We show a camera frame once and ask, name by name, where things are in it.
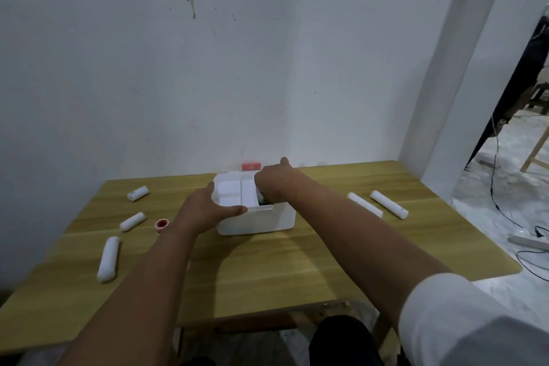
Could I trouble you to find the person's right hand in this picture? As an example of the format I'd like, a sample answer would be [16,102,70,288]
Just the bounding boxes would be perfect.
[254,157,302,204]

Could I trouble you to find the person's left hand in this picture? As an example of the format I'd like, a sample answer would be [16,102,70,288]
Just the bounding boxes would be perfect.
[171,181,248,235]

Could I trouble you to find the white plastic storage box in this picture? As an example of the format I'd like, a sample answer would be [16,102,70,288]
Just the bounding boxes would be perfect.
[213,170,297,237]

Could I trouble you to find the person's left forearm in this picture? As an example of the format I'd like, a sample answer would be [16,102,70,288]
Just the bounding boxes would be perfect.
[58,218,203,366]

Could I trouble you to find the person's right forearm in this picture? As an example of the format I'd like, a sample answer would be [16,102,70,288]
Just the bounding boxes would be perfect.
[281,173,455,330]

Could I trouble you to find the white bandage roll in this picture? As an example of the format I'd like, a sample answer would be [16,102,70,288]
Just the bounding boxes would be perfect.
[119,212,148,233]
[127,185,151,202]
[347,192,384,220]
[97,236,121,284]
[370,190,410,220]

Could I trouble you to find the person's black trousers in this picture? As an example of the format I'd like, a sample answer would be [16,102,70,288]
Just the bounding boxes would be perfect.
[308,315,389,366]

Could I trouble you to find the white shirt sleeve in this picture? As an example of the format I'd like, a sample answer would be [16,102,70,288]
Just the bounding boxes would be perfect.
[398,272,549,366]

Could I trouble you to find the black hanging cloth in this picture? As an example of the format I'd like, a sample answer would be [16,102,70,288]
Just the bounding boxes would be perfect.
[465,14,549,167]

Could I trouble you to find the light wooden stool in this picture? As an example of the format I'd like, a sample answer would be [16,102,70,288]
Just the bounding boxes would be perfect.
[519,125,549,174]

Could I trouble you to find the white power strip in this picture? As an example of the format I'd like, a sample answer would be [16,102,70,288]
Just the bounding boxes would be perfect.
[508,233,549,251]

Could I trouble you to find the dark wooden bench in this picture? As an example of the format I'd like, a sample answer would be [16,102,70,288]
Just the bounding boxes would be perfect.
[527,81,549,116]

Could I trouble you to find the long black cable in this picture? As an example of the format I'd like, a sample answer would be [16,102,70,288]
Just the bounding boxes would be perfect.
[488,115,526,231]

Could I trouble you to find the looped black cable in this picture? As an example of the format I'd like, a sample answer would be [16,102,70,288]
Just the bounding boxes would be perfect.
[516,249,549,283]

